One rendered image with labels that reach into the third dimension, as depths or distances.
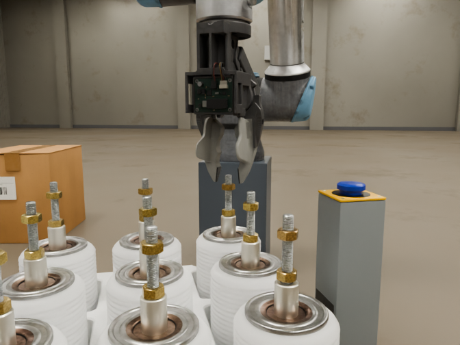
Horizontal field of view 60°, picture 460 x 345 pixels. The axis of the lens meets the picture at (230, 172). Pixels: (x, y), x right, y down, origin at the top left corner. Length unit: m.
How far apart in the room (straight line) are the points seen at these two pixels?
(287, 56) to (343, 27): 8.54
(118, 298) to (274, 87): 0.71
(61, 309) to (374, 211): 0.41
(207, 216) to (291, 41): 0.49
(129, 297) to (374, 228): 0.34
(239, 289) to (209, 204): 0.63
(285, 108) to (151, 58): 9.07
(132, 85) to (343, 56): 4.96
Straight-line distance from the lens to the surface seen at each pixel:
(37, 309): 0.45
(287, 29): 1.01
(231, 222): 0.58
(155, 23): 10.13
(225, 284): 0.46
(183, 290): 0.45
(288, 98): 1.02
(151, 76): 10.00
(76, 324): 0.47
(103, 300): 0.59
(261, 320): 0.37
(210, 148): 0.58
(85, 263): 0.57
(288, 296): 0.37
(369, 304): 0.64
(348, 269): 0.60
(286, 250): 0.36
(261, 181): 1.03
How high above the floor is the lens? 0.43
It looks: 9 degrees down
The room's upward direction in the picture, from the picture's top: straight up
